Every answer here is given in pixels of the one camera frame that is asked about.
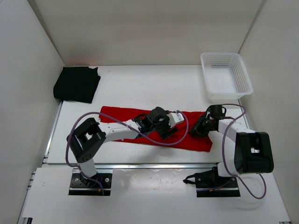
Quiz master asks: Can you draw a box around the red t shirt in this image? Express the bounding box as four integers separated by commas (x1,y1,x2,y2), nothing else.
100,106,213,152

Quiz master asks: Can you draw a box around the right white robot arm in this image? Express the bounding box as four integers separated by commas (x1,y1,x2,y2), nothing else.
189,104,274,187

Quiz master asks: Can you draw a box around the white plastic basket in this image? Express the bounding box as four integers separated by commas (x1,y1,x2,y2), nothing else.
200,52,253,102

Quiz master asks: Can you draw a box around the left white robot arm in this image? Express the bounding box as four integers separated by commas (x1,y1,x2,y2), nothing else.
67,107,184,187

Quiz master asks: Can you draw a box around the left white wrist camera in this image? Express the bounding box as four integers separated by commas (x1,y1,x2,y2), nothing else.
167,112,185,127

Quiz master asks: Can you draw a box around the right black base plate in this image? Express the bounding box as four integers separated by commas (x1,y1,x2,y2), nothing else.
183,169,241,198

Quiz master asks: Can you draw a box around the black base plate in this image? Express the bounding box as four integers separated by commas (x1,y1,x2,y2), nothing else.
183,169,241,198
68,173,113,196

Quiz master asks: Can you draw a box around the black t shirt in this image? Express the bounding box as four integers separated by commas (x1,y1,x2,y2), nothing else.
53,67,100,104

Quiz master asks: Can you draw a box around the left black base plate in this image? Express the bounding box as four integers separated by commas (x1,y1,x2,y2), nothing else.
68,173,113,196

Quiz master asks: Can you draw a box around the aluminium rail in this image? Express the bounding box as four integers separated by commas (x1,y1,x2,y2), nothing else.
95,163,217,169

